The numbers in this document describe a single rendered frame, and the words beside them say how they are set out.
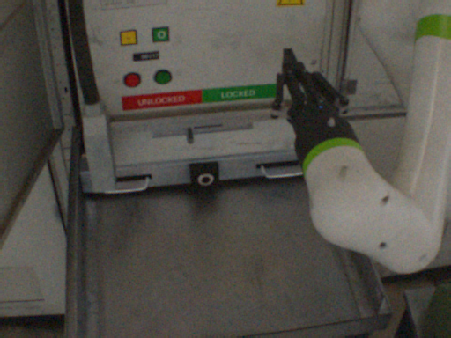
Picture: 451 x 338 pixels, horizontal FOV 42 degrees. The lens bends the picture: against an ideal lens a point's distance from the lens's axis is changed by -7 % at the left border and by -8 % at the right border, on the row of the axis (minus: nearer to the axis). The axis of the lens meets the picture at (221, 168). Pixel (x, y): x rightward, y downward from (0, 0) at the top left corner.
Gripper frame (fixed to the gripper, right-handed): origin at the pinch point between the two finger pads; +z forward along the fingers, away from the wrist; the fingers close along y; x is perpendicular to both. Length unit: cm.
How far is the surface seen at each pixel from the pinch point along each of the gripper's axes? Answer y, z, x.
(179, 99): -18.6, 13.4, -15.0
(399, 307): 58, 28, -123
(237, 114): -7.6, 9.5, -17.0
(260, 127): -2.0, 13.5, -23.7
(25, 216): -64, 38, -68
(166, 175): -22.1, 12.3, -33.7
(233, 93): -7.7, 13.4, -14.6
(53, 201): -54, 38, -62
